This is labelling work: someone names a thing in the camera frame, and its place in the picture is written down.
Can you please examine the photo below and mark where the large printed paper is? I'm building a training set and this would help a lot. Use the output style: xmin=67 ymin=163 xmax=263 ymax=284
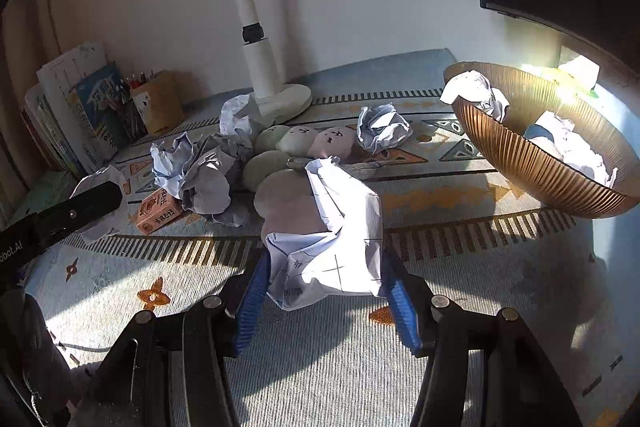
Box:
xmin=265 ymin=158 xmax=385 ymax=312

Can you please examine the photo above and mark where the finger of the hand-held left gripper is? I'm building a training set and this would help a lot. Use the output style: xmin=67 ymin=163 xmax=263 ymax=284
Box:
xmin=25 ymin=182 xmax=127 ymax=254

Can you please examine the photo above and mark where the black cable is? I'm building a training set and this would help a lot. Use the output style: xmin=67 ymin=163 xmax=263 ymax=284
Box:
xmin=50 ymin=332 xmax=117 ymax=355

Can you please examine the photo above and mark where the white paper ball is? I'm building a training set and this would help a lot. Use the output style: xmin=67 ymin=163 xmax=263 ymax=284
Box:
xmin=524 ymin=110 xmax=618 ymax=188
xmin=180 ymin=139 xmax=253 ymax=228
xmin=440 ymin=70 xmax=511 ymax=124
xmin=150 ymin=132 xmax=201 ymax=200
xmin=356 ymin=103 xmax=414 ymax=154

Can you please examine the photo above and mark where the white box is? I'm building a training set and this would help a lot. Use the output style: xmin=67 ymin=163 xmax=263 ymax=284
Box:
xmin=557 ymin=47 xmax=601 ymax=90

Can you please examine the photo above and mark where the row of books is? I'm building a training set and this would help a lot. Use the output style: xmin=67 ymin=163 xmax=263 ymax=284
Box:
xmin=20 ymin=40 xmax=126 ymax=178

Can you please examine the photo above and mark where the brown paper pencil holder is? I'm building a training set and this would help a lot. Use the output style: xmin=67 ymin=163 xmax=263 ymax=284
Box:
xmin=130 ymin=71 xmax=185 ymax=135

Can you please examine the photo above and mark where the green plush dumpling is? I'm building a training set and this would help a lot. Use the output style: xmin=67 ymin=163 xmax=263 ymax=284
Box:
xmin=253 ymin=125 xmax=291 ymax=155
xmin=242 ymin=150 xmax=291 ymax=192

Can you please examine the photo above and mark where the bunch of coloured pencils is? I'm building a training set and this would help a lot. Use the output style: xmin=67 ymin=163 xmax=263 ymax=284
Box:
xmin=127 ymin=69 xmax=157 ymax=88

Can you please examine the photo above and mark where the white paper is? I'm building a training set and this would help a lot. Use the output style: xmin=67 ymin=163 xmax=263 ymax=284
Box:
xmin=70 ymin=164 xmax=130 ymax=244

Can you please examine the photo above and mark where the crumpled written paper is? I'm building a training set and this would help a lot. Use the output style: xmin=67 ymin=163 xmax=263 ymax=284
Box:
xmin=219 ymin=94 xmax=266 ymax=148

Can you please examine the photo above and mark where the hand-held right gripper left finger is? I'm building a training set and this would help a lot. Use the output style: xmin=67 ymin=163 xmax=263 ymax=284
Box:
xmin=97 ymin=252 xmax=273 ymax=427

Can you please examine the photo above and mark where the small orange box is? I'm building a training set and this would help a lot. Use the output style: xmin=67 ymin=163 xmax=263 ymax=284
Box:
xmin=135 ymin=188 xmax=185 ymax=236

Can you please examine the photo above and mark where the pink plush dumpling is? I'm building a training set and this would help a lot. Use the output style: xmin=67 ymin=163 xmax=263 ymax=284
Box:
xmin=307 ymin=127 xmax=355 ymax=160
xmin=260 ymin=207 xmax=321 ymax=253

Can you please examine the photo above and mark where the black mesh pen holder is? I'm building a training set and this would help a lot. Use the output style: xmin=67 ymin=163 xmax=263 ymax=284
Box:
xmin=107 ymin=99 xmax=148 ymax=142

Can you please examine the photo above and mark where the copper ribbed bowl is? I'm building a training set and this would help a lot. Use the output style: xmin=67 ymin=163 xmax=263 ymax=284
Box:
xmin=443 ymin=62 xmax=640 ymax=219

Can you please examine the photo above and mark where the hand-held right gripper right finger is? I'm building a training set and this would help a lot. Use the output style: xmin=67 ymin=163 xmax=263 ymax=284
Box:
xmin=381 ymin=249 xmax=583 ymax=427

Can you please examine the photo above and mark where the patterned blue table mat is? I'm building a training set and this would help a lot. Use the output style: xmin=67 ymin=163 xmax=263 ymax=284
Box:
xmin=20 ymin=48 xmax=608 ymax=427

